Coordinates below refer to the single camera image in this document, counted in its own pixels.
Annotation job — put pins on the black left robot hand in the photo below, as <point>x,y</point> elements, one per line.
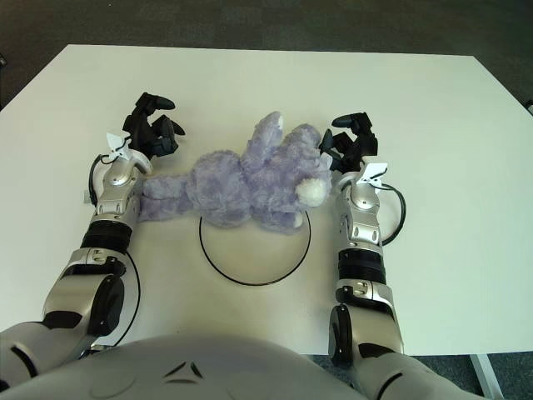
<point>141,129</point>

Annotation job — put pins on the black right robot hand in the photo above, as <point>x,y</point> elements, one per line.
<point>354,146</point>

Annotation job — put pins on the purple plush bunny doll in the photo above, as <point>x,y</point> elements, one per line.
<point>250,191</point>

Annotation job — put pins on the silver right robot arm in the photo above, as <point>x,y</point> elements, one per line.
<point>362,250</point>

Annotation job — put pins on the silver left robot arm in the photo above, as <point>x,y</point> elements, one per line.
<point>108,216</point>

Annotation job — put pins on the white plate with black rim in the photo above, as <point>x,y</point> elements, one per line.
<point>254,258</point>

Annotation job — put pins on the white side table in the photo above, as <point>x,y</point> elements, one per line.
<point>529,109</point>

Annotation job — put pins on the grey robot torso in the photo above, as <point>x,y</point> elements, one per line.
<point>187,366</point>

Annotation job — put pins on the white table leg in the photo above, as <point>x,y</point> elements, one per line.
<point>487,375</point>

